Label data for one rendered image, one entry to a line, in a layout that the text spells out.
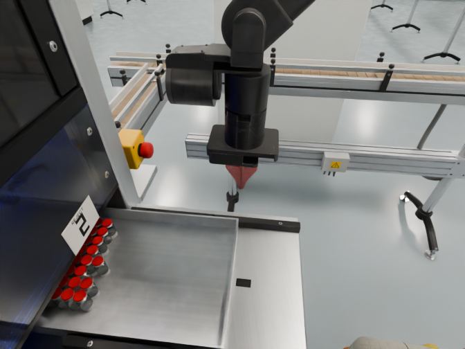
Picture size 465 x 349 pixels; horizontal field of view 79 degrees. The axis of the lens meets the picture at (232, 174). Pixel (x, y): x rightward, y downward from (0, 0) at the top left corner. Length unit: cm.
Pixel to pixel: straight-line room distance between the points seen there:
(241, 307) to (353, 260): 127
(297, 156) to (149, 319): 114
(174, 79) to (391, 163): 140
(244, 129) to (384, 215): 177
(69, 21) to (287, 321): 60
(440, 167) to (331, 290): 83
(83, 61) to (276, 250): 51
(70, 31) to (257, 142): 33
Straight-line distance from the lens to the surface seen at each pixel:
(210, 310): 57
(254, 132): 38
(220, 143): 41
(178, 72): 37
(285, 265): 62
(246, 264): 62
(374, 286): 174
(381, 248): 190
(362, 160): 159
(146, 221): 71
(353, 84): 132
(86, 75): 55
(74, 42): 54
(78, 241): 56
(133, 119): 98
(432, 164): 172
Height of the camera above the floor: 141
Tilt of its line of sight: 42 degrees down
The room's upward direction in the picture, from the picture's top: straight up
